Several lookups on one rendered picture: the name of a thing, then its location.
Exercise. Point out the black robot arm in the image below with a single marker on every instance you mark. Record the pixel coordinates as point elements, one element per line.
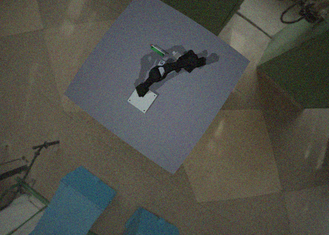
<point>188,64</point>

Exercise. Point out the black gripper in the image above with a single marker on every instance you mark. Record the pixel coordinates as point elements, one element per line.
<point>185,57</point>

